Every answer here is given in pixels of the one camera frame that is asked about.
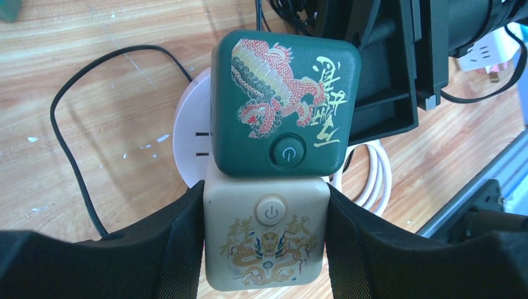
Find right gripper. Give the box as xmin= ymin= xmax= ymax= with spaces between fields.
xmin=318 ymin=0 xmax=449 ymax=145

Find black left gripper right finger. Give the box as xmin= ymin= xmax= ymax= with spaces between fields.
xmin=325 ymin=187 xmax=527 ymax=298

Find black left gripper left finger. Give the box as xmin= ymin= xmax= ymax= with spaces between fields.
xmin=1 ymin=181 xmax=204 ymax=298

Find beige wooden cube socket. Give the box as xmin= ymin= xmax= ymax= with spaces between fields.
xmin=203 ymin=161 xmax=330 ymax=292

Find green patterned cube socket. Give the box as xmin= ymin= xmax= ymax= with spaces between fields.
xmin=210 ymin=30 xmax=362 ymax=178

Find green plug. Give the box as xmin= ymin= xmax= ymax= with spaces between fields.
xmin=0 ymin=0 xmax=23 ymax=23

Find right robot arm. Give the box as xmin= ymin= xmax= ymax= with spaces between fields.
xmin=313 ymin=0 xmax=527 ymax=145

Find white cube socket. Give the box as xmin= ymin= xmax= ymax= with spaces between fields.
xmin=456 ymin=27 xmax=520 ymax=83

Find white round socket base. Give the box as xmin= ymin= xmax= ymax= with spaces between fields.
xmin=172 ymin=68 xmax=212 ymax=187

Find white coiled cable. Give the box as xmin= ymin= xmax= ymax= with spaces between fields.
xmin=323 ymin=139 xmax=394 ymax=217

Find thin black cable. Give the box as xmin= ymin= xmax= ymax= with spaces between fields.
xmin=50 ymin=44 xmax=195 ymax=240

